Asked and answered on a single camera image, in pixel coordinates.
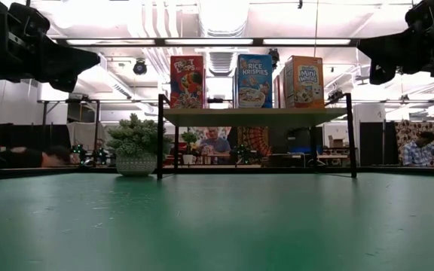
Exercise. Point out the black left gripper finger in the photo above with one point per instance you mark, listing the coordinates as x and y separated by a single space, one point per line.
70 52
66 73

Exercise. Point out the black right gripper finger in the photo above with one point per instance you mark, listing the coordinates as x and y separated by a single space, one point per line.
390 62
386 43

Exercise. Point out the white cloth cover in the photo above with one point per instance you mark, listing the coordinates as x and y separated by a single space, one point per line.
85 133

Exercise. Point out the black ceiling spotlight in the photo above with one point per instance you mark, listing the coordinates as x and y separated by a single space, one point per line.
275 56
139 67

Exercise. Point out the brown patterned curtain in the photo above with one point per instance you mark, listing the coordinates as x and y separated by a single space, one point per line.
405 131

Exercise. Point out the background robot with green lights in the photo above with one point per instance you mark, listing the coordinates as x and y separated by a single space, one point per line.
100 155

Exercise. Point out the person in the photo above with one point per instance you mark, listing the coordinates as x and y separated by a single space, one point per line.
215 145
21 159
420 154

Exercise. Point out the cardboard box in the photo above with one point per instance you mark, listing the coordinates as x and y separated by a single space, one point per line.
337 143

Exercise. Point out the green potted plant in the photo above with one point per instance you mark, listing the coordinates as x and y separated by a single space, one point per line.
136 143

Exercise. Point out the small plant in white pot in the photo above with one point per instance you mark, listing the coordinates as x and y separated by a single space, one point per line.
189 138

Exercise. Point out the orange patterned tapestry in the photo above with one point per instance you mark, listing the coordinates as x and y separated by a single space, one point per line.
256 139

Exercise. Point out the green table mat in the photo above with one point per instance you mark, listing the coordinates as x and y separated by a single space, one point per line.
217 233

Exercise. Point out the wooden shelf with black frame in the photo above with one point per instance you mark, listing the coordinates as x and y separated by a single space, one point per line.
296 116

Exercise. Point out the black table frame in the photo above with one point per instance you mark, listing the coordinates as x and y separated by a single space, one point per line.
390 171

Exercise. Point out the white ceiling air duct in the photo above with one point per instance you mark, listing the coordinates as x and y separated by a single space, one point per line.
222 22

